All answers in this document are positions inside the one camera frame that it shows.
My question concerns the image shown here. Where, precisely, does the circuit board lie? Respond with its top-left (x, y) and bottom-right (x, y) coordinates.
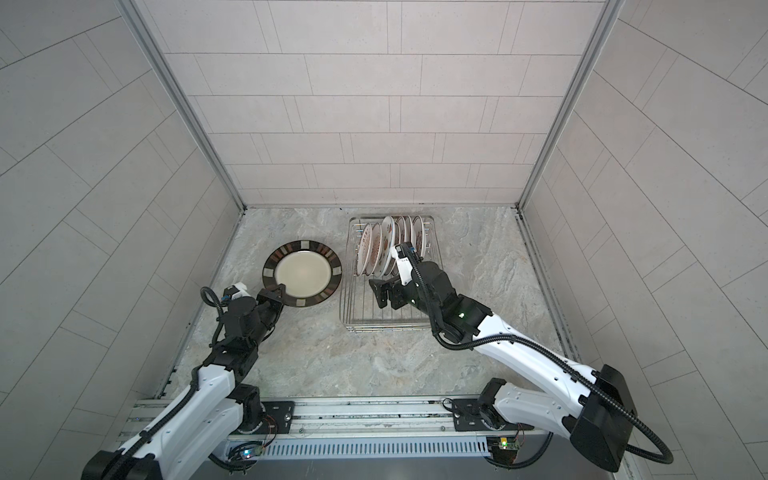
top-left (228, 441), bottom-right (265, 465)
top-left (486, 437), bottom-right (521, 469)

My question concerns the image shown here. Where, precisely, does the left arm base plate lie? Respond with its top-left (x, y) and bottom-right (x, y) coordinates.
top-left (236, 401), bottom-right (296, 435)

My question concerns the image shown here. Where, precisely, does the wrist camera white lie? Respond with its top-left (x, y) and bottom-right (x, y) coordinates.
top-left (390, 242), bottom-right (419, 286)
top-left (221, 282), bottom-right (250, 304)

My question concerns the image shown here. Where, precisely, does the ventilation grille strip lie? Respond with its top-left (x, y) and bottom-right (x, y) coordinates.
top-left (209, 437), bottom-right (493, 462)

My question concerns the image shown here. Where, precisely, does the dark rimmed cream plate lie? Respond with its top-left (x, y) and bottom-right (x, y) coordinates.
top-left (262, 240), bottom-right (343, 308)

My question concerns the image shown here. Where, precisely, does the sunburst plate front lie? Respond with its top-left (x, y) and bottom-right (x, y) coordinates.
top-left (356, 223), bottom-right (373, 276)

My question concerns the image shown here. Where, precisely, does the watermelon pattern plate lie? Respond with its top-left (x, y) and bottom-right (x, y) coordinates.
top-left (411, 216), bottom-right (426, 258)

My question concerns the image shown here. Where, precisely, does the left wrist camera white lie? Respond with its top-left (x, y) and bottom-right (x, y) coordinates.
top-left (221, 282), bottom-right (250, 304)

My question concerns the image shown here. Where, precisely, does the right circuit board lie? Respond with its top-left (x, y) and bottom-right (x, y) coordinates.
top-left (486, 437), bottom-right (521, 469)

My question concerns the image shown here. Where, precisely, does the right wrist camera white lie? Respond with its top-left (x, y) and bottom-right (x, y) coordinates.
top-left (390, 242), bottom-right (419, 286)

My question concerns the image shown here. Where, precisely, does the left circuit board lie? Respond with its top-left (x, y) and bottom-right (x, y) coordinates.
top-left (228, 441), bottom-right (265, 465)

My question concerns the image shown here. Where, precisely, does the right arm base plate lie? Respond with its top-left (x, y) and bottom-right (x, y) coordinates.
top-left (441, 398), bottom-right (534, 433)

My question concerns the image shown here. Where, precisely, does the aluminium mounting rail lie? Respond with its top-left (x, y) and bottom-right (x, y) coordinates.
top-left (119, 392), bottom-right (619, 442)

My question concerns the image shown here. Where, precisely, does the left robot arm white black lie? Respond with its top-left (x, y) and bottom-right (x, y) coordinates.
top-left (81, 283), bottom-right (288, 479)

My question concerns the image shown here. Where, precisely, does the wire dish rack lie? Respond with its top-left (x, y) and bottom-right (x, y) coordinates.
top-left (340, 214), bottom-right (442, 332)

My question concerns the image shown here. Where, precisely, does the red characters white plate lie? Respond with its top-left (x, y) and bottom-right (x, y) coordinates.
top-left (401, 215), bottom-right (413, 243)

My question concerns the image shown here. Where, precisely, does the sunburst plate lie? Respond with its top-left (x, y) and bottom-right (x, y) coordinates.
top-left (374, 216), bottom-right (395, 278)
top-left (356, 223), bottom-right (373, 276)

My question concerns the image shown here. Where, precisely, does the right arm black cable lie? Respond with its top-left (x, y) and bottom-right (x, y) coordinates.
top-left (485, 431), bottom-right (554, 470)

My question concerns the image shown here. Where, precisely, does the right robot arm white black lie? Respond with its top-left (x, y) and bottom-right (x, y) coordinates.
top-left (369, 258), bottom-right (674, 472)

